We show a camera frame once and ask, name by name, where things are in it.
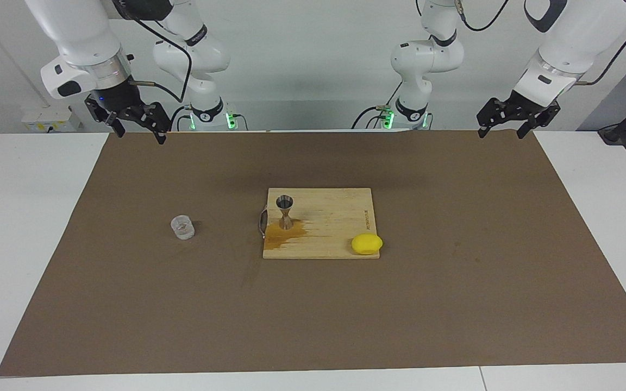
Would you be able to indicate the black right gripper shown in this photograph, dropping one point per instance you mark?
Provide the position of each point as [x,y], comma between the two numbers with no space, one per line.
[118,98]

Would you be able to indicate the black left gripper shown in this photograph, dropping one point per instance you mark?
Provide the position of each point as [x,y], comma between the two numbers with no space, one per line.
[526,103]

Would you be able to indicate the small clear glass cup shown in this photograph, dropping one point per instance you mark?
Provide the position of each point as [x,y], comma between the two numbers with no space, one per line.
[182,229]

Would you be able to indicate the steel cocktail jigger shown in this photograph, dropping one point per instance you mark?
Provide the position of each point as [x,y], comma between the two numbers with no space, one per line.
[285,217]

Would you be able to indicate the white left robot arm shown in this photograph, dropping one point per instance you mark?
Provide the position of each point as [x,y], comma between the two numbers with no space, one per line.
[579,27]

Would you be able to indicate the white power strip box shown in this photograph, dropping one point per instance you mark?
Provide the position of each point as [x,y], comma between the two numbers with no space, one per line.
[47,119]

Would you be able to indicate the yellow lemon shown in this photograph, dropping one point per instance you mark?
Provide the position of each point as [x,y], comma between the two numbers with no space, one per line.
[367,244]

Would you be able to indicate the wooden cutting board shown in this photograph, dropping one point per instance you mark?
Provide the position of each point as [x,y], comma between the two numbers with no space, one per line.
[329,212]

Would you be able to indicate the brown table mat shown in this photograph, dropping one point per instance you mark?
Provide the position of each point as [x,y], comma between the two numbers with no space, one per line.
[400,315]

